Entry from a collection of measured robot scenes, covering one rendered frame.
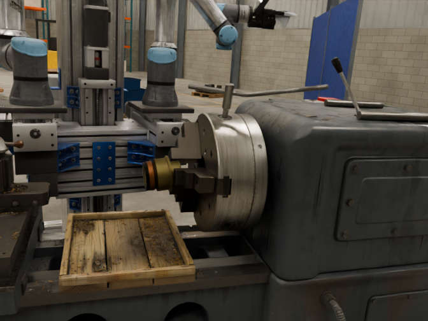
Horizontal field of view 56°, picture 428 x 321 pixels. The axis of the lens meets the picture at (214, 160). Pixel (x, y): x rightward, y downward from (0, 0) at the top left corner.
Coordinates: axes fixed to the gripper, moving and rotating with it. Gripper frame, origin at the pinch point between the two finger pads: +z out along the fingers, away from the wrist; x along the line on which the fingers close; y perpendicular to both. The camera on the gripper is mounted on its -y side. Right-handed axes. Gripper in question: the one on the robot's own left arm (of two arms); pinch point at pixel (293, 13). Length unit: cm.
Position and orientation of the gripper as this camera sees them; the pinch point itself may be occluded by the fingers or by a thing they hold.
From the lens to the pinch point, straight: 192.2
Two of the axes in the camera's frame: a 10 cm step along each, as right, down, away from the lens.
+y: -0.8, 9.2, 3.8
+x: 0.6, 3.9, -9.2
